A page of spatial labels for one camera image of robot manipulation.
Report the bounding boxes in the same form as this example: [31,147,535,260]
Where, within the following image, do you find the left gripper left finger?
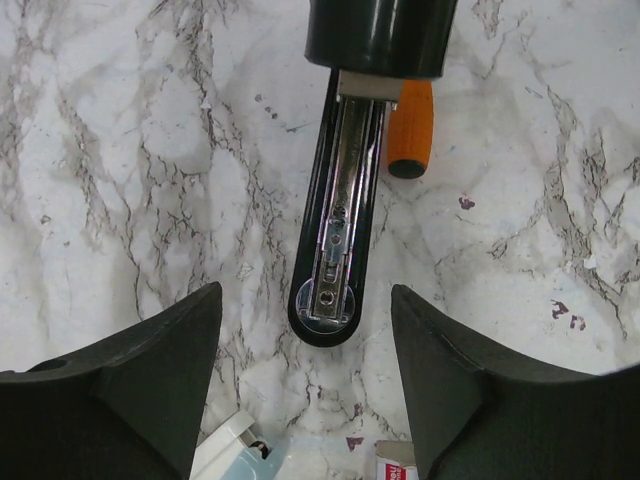
[1,282,222,479]

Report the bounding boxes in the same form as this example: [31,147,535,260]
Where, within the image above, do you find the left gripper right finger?
[391,285,639,479]

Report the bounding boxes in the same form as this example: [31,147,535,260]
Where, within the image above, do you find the black stapler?
[288,70,387,348]

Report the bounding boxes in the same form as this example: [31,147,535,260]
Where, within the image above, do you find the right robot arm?
[305,0,457,80]

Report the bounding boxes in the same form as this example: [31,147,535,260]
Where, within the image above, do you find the red white staple box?
[374,440,419,480]

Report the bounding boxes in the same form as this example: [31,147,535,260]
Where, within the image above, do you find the orange handled screwdriver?
[387,80,434,179]

